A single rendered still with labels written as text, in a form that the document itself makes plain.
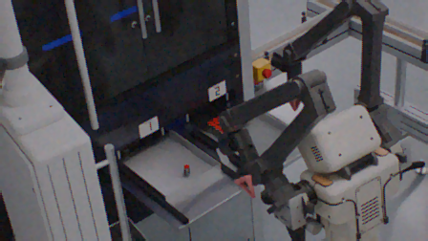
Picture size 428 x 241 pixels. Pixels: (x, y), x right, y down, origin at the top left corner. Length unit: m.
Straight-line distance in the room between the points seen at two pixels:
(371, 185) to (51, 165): 0.96
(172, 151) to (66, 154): 1.05
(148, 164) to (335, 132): 0.96
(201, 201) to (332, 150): 0.71
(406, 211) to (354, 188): 1.76
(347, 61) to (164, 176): 2.49
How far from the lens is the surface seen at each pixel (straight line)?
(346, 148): 2.46
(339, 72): 5.25
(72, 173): 2.26
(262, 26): 5.78
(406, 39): 3.77
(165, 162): 3.17
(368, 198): 2.55
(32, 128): 2.29
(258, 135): 3.26
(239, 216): 3.76
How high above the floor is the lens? 2.84
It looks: 36 degrees down
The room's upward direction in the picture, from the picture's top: 6 degrees counter-clockwise
